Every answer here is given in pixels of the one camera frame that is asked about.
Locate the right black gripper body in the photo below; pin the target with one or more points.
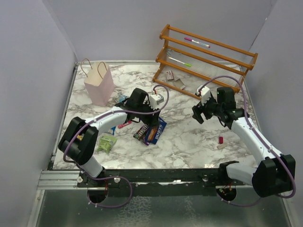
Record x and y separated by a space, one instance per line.
211 107

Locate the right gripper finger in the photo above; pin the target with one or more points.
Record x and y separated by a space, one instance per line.
198 117
196 109

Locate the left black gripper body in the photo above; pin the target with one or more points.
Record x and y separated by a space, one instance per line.
148 118

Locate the blue Burts chips bag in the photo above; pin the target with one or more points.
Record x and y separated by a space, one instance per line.
153 134

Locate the pink snack packet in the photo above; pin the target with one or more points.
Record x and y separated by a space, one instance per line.
124 124

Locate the pink paper bag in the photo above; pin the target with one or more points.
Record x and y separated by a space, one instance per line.
98 82

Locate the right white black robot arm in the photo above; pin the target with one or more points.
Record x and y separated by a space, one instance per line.
275 171

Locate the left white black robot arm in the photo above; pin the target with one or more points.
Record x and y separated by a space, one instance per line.
79 140

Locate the purple m&m's packet left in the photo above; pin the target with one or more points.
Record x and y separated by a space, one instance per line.
141 132

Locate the purple m&m's packet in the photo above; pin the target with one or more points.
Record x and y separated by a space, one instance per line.
141 132
144 140

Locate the purple m&m's packet right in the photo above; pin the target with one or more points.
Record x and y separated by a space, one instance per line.
144 140

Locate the small red cylinder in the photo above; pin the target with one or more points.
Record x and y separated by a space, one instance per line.
220 140

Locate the small beige block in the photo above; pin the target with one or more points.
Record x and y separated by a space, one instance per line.
221 146

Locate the grey blue snack packet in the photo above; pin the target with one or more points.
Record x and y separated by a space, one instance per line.
120 98

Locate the blue white snack bar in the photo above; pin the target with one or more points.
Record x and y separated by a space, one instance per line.
112 130

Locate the small red white box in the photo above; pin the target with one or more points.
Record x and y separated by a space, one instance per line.
169 75

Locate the green tipped white pen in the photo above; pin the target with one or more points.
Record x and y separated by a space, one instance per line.
181 62

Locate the wooden shelf rack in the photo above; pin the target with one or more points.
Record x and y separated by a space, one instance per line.
226 65

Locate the green snack packet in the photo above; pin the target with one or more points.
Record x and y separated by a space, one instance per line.
106 143

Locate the pink marker pen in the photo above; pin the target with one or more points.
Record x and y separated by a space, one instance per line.
196 42

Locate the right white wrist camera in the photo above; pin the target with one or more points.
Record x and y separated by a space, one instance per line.
204 93

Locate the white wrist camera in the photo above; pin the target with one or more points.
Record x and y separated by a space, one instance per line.
155 100
204 93

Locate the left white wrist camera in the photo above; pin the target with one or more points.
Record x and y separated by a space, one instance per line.
155 100

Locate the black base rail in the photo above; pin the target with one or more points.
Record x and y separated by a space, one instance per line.
157 182

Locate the aluminium frame rail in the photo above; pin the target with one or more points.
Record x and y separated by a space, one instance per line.
58 180

